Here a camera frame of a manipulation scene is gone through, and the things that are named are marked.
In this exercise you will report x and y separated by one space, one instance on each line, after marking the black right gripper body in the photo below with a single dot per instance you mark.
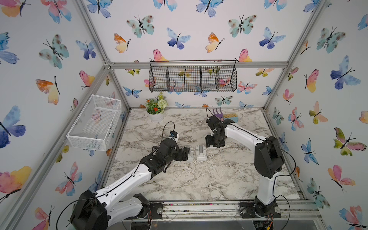
213 140

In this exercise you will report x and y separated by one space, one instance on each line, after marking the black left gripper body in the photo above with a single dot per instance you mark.
176 155

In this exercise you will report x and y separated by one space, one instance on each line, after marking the white grey phone stand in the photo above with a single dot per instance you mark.
201 153

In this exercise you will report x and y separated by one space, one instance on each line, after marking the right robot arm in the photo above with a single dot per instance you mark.
268 156

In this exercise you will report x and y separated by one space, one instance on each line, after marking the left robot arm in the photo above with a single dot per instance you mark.
116 202

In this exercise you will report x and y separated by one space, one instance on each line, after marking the purple pink toy rake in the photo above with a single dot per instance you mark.
218 113

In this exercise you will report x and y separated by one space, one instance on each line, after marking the blue toy brush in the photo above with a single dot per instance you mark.
234 117

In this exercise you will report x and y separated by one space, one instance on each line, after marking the white flower pot with plant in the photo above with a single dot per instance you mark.
155 107

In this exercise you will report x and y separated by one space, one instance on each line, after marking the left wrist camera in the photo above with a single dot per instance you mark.
174 136

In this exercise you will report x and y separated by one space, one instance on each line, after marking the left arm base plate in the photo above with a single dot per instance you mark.
148 210

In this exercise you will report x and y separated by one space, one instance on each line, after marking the black wire wall basket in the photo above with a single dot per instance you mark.
192 76

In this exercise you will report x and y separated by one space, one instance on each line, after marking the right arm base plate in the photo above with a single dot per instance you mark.
257 209

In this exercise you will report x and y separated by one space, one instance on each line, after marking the white mesh wall basket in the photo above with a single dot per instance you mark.
95 125

